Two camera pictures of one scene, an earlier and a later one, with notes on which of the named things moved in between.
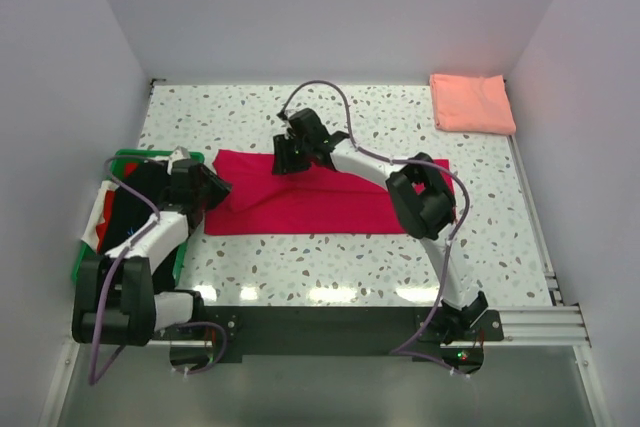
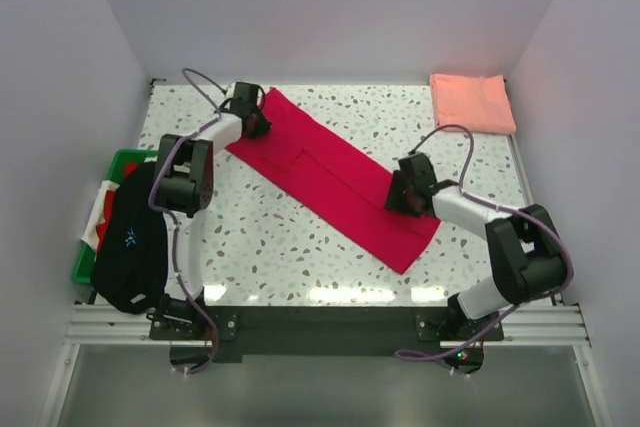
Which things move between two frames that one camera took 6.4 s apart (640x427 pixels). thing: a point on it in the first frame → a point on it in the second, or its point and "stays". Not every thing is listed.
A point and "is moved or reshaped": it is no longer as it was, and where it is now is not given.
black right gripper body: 293,153 → 397,197
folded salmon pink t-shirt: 472,103 stays
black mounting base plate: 316,333 stays
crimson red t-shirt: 316,200 is moved or reshaped
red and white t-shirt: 100,208 stays
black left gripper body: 198,199 → 260,124
